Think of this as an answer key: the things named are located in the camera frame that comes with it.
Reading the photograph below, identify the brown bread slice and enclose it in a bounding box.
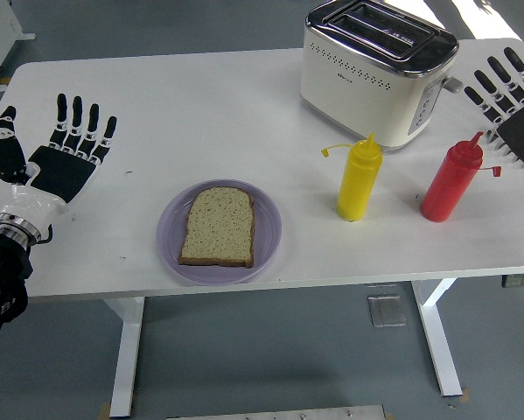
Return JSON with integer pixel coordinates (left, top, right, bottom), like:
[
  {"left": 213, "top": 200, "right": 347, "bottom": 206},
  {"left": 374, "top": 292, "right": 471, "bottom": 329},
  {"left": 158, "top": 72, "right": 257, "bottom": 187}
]
[{"left": 177, "top": 186, "right": 256, "bottom": 269}]

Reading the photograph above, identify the metal floor outlet cover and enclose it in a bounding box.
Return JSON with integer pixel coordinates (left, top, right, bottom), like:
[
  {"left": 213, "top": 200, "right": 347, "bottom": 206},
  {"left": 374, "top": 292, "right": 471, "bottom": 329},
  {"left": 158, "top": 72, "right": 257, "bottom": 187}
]
[{"left": 367, "top": 293, "right": 407, "bottom": 328}]

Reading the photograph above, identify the yellow squeeze bottle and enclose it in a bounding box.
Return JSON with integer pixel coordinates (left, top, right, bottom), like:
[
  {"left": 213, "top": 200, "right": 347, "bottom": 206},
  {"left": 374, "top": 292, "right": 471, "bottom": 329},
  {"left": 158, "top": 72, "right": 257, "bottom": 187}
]
[{"left": 320, "top": 132, "right": 383, "bottom": 222}]

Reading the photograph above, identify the purple round plate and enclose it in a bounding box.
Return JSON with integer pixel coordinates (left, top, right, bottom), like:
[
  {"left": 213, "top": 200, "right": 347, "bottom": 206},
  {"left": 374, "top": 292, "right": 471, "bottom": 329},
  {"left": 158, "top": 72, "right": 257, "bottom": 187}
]
[{"left": 156, "top": 178, "right": 283, "bottom": 286}]

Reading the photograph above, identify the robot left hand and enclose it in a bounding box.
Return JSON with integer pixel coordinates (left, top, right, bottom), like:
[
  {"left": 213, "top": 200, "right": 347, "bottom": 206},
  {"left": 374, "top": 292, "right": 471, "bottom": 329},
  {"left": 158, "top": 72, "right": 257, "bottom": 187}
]
[{"left": 0, "top": 93, "right": 118, "bottom": 232}]

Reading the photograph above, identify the grey metal base plate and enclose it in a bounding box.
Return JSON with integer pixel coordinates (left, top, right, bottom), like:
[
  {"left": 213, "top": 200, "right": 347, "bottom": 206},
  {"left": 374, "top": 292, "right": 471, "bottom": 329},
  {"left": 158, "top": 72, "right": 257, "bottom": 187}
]
[{"left": 164, "top": 404, "right": 386, "bottom": 420}]

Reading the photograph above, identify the cream and chrome toaster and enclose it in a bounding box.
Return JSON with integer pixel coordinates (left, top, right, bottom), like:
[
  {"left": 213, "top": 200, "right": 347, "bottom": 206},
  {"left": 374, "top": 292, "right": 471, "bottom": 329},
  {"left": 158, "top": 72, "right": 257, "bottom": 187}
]
[{"left": 299, "top": 0, "right": 464, "bottom": 153}]

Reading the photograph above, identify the red squeeze bottle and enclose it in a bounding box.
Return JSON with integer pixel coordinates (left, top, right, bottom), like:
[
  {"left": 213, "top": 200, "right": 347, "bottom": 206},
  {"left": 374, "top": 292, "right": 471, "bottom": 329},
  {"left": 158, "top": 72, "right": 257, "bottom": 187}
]
[{"left": 420, "top": 130, "right": 503, "bottom": 223}]

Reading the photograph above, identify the silver metal toast rack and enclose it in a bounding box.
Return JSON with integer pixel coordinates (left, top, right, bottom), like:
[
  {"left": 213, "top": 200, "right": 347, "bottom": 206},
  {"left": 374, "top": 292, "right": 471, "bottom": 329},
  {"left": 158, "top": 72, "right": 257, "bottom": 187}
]
[{"left": 484, "top": 126, "right": 524, "bottom": 170}]

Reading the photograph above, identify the white table leg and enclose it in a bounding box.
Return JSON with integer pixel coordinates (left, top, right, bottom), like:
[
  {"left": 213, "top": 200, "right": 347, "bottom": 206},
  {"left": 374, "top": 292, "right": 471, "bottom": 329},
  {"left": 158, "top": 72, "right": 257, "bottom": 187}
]
[
  {"left": 102, "top": 297, "right": 145, "bottom": 417},
  {"left": 409, "top": 278, "right": 463, "bottom": 398}
]

